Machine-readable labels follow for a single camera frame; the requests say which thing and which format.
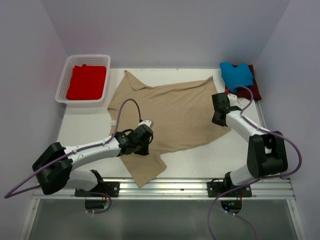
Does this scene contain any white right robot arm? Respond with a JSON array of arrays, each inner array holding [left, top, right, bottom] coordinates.
[[211, 93, 288, 197]]

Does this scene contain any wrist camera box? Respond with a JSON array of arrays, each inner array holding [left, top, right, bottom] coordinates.
[[226, 93, 242, 108], [138, 119, 154, 129]]

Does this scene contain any blue folded t shirt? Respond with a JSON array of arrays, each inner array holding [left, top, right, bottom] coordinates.
[[219, 62, 254, 93]]

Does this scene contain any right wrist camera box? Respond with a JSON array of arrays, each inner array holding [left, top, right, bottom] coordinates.
[[226, 93, 242, 108]]

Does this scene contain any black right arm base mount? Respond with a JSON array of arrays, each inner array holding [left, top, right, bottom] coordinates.
[[206, 172, 253, 198]]

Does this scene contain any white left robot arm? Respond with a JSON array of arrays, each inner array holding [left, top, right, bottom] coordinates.
[[32, 120, 154, 197]]

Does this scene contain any beige t shirt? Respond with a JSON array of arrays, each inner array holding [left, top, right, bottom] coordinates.
[[107, 70, 231, 188]]

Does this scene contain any dark red folded t shirt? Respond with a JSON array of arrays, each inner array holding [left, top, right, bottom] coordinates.
[[230, 64, 262, 101]]

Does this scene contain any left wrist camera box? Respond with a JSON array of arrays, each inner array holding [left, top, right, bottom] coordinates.
[[138, 119, 154, 129]]

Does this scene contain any aluminium table edge rail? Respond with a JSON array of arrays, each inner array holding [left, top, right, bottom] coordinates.
[[32, 176, 293, 201]]

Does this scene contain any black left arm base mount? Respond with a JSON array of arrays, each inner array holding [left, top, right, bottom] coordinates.
[[74, 170, 120, 198]]

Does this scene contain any white plastic basket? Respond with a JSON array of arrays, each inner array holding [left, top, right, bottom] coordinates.
[[55, 54, 111, 107]]

